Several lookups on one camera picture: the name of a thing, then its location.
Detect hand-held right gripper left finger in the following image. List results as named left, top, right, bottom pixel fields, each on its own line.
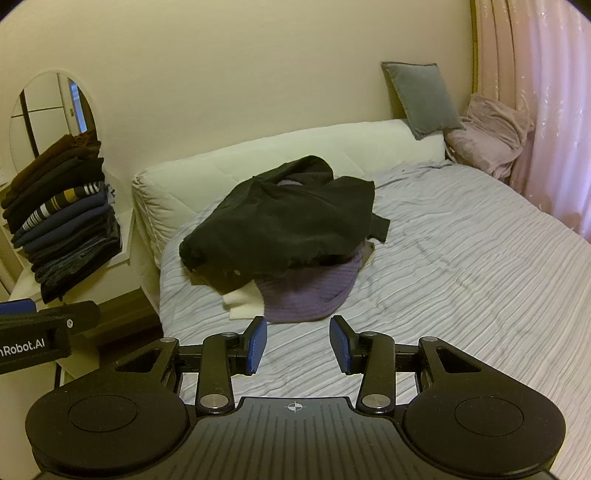
left=115, top=316, right=269, bottom=416

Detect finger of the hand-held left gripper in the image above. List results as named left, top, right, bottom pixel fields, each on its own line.
left=0, top=299, right=37, bottom=317
left=0, top=301, right=101, bottom=332

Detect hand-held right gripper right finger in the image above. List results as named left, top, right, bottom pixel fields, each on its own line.
left=329, top=315, right=481, bottom=414

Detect black pants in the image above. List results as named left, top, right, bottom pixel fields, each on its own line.
left=179, top=155, right=391, bottom=278

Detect stack of folded clothes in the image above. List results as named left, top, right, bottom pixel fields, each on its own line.
left=0, top=129, right=123, bottom=304

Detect white vanity table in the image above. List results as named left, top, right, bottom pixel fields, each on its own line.
left=0, top=175, right=139, bottom=393

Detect purple knit sweater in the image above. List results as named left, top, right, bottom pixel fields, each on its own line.
left=224, top=240, right=370, bottom=324

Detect olive green garment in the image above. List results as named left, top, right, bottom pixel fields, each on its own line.
left=355, top=240, right=376, bottom=268

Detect bed with striped bedspread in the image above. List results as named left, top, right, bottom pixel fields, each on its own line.
left=159, top=161, right=591, bottom=416

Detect oval mirror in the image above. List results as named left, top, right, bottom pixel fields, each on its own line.
left=9, top=70, right=99, bottom=185

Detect crumpled pink blanket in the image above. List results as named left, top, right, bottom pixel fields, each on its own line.
left=443, top=93, right=536, bottom=181

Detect grey pillow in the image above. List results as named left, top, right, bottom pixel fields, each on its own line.
left=381, top=61, right=465, bottom=140

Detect sheer pink curtain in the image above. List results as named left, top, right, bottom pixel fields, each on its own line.
left=508, top=0, right=591, bottom=241

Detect pink drape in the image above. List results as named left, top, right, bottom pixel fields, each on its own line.
left=471, top=0, right=520, bottom=116

